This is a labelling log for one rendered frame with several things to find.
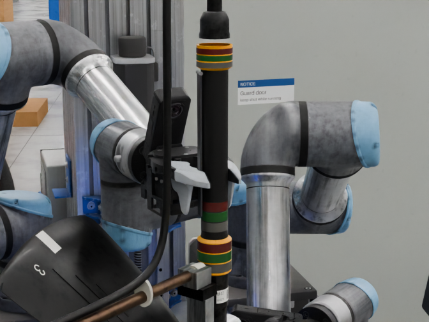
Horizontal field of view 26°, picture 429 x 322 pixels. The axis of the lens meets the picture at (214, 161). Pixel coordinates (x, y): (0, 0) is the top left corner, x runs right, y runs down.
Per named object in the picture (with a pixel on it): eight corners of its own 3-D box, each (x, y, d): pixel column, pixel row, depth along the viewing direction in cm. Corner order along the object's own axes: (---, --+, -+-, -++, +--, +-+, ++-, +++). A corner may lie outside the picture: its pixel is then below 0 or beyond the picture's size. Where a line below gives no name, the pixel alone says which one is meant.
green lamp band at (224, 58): (218, 62, 108) (218, 57, 108) (188, 60, 110) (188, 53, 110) (239, 59, 111) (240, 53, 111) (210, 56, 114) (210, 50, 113)
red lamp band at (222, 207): (217, 214, 113) (217, 204, 112) (195, 209, 115) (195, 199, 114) (233, 207, 115) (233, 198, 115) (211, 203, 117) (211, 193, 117)
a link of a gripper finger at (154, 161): (199, 180, 115) (178, 165, 123) (199, 166, 115) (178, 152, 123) (163, 183, 114) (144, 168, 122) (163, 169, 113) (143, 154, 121)
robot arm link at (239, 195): (225, 227, 211) (226, 168, 208) (285, 227, 211) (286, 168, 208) (226, 243, 199) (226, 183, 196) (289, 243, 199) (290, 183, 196)
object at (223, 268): (218, 276, 114) (218, 266, 114) (189, 269, 116) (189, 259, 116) (238, 266, 117) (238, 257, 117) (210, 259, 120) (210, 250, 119)
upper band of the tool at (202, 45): (218, 72, 108) (218, 47, 107) (189, 69, 111) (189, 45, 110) (239, 68, 111) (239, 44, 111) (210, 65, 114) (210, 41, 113)
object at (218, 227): (217, 234, 113) (217, 225, 113) (195, 229, 115) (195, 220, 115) (233, 227, 116) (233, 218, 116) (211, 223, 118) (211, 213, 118)
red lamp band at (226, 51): (218, 55, 108) (218, 50, 107) (188, 53, 110) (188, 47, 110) (240, 52, 111) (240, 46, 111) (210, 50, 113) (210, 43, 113)
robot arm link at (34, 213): (66, 254, 193) (63, 191, 189) (8, 269, 184) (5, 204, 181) (34, 241, 201) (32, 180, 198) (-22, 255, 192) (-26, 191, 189)
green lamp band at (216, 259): (218, 266, 114) (218, 257, 113) (189, 259, 116) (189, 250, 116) (238, 257, 117) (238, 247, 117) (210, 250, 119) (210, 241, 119)
